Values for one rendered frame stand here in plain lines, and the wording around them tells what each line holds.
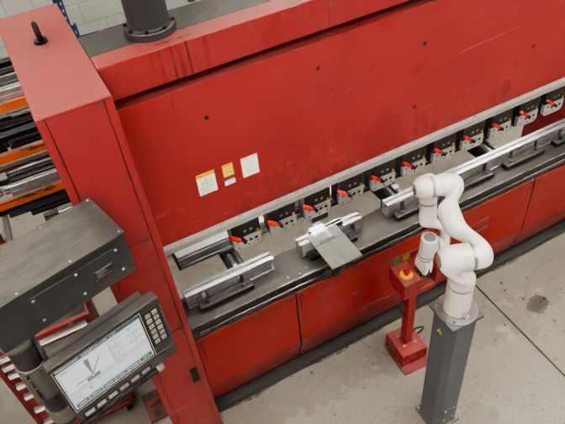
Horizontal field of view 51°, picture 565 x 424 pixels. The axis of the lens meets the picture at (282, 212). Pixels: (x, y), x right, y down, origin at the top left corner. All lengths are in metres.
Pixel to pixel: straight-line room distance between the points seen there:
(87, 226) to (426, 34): 1.70
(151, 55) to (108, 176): 0.45
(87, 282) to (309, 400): 2.02
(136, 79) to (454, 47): 1.54
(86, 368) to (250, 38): 1.35
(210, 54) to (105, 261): 0.85
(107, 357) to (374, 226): 1.72
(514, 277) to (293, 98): 2.40
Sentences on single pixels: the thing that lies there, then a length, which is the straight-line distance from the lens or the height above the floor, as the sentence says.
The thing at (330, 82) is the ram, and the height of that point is 1.90.
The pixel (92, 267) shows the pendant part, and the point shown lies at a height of 1.88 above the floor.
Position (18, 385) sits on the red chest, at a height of 0.73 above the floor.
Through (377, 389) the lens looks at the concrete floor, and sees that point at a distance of 3.78.
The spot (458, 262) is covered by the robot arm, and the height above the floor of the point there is 1.40.
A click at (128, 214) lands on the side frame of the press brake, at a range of 2.29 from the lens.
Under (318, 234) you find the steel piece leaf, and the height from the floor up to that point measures 1.00.
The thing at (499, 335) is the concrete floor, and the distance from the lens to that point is 4.10.
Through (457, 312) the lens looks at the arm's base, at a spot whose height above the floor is 1.06.
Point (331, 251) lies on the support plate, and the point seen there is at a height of 1.00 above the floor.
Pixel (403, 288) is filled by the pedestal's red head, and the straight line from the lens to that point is 3.26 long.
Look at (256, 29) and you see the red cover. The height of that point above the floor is 2.26.
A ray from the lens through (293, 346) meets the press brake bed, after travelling 3.60.
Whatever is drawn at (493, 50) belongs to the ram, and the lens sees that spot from 3.24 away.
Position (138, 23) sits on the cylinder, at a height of 2.36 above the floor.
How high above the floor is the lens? 3.29
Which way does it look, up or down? 44 degrees down
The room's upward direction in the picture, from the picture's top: 7 degrees counter-clockwise
